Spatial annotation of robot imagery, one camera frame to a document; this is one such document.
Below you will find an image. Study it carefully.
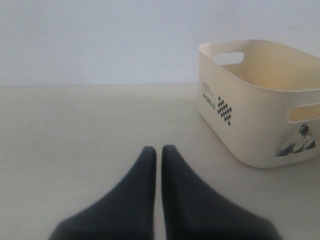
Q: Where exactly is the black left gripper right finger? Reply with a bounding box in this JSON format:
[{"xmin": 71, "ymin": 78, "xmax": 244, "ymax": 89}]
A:
[{"xmin": 161, "ymin": 145, "xmax": 282, "ymax": 240}]

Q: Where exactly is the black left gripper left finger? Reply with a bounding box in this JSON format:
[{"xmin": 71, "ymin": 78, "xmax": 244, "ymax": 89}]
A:
[{"xmin": 49, "ymin": 146, "xmax": 157, "ymax": 240}]

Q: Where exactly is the cream plastic storage bin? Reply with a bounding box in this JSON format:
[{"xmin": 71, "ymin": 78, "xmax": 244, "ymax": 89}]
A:
[{"xmin": 198, "ymin": 39, "xmax": 320, "ymax": 169}]

